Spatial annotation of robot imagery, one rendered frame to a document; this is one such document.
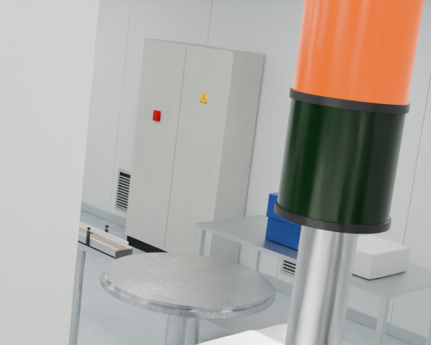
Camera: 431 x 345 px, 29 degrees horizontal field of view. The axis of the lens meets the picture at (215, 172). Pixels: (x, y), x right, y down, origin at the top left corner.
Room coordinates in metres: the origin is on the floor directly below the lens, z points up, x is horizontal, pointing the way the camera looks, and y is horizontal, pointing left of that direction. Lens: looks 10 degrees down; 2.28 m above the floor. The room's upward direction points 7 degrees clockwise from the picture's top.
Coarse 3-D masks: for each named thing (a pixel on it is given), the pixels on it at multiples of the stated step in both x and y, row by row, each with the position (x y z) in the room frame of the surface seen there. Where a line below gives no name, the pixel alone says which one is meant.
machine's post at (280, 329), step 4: (280, 324) 0.48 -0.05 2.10; (284, 324) 0.48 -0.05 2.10; (268, 328) 0.47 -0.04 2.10; (272, 328) 0.47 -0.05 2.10; (276, 328) 0.47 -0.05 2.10; (280, 328) 0.47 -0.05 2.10; (284, 328) 0.48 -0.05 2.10; (260, 332) 0.46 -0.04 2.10; (264, 332) 0.46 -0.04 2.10; (268, 332) 0.47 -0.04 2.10; (272, 332) 0.47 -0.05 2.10; (276, 332) 0.47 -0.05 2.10; (280, 332) 0.47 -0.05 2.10; (284, 332) 0.47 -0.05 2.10; (268, 336) 0.46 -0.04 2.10; (272, 336) 0.46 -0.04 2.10; (276, 336) 0.46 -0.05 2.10; (280, 336) 0.46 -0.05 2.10; (284, 336) 0.46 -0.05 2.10; (276, 340) 0.45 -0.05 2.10; (280, 340) 0.45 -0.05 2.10; (284, 340) 0.46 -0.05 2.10
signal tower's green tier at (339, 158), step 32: (288, 128) 0.35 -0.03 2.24; (320, 128) 0.33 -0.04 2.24; (352, 128) 0.33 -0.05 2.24; (384, 128) 0.33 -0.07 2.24; (288, 160) 0.34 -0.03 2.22; (320, 160) 0.33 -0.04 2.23; (352, 160) 0.33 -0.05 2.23; (384, 160) 0.33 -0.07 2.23; (288, 192) 0.34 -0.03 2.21; (320, 192) 0.33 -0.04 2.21; (352, 192) 0.33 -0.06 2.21; (384, 192) 0.33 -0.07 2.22; (352, 224) 0.33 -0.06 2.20
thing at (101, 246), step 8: (80, 224) 4.95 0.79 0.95; (80, 232) 4.85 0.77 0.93; (88, 232) 4.73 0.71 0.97; (96, 232) 4.88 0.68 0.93; (104, 232) 4.79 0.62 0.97; (80, 240) 4.80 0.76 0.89; (88, 240) 4.73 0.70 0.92; (96, 240) 4.70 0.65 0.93; (104, 240) 4.74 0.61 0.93; (112, 240) 4.63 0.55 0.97; (120, 240) 4.68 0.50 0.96; (80, 248) 4.79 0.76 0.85; (88, 248) 4.74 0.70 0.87; (96, 248) 4.68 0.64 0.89; (104, 248) 4.63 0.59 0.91; (112, 248) 4.58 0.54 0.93; (120, 248) 4.61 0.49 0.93; (128, 248) 4.63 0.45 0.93; (96, 256) 4.68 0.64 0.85; (104, 256) 4.63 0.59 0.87; (112, 256) 4.58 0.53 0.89; (120, 256) 4.59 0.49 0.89
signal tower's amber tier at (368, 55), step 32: (320, 0) 0.34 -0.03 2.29; (352, 0) 0.33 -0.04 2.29; (384, 0) 0.33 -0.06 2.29; (416, 0) 0.33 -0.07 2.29; (320, 32) 0.33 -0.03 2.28; (352, 32) 0.33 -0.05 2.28; (384, 32) 0.33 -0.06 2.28; (416, 32) 0.34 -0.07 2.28; (320, 64) 0.33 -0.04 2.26; (352, 64) 0.33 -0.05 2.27; (384, 64) 0.33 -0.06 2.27; (352, 96) 0.33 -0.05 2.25; (384, 96) 0.33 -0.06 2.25
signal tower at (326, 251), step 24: (312, 96) 0.33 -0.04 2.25; (288, 216) 0.34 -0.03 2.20; (312, 240) 0.34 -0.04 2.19; (336, 240) 0.34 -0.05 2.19; (312, 264) 0.34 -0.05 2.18; (336, 264) 0.34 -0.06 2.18; (312, 288) 0.34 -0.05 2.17; (336, 288) 0.34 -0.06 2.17; (312, 312) 0.34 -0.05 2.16; (336, 312) 0.34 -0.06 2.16; (288, 336) 0.35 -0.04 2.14; (312, 336) 0.34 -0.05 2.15; (336, 336) 0.34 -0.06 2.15
